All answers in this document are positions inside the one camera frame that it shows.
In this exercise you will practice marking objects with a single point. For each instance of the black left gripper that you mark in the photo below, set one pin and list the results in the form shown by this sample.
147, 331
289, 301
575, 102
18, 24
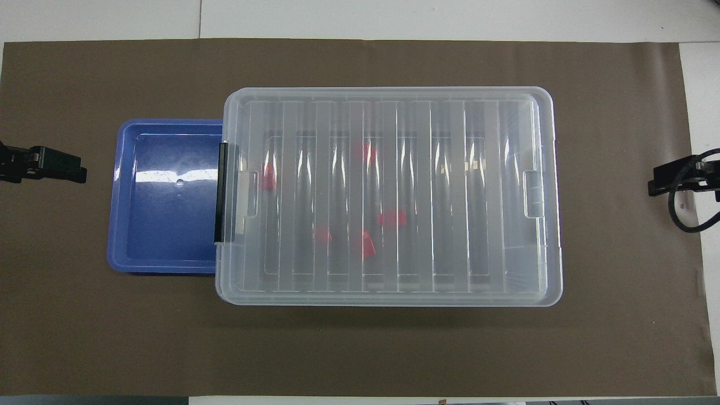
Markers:
11, 157

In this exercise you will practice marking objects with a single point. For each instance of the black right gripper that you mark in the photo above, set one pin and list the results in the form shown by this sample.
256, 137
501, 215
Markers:
711, 177

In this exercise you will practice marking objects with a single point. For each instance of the clear ribbed plastic lid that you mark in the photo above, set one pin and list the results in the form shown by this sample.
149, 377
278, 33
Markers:
495, 197

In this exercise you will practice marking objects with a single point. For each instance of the small red block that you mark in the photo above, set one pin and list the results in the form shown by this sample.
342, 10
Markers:
323, 235
365, 153
392, 218
268, 177
367, 244

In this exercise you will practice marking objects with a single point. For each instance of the blue plastic tray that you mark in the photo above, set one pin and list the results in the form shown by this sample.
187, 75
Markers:
163, 225

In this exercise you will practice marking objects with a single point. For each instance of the clear plastic storage box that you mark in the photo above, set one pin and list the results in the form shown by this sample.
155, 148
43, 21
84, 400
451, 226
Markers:
264, 265

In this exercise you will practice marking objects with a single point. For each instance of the brown paper table mat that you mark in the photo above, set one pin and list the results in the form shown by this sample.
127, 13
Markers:
112, 337

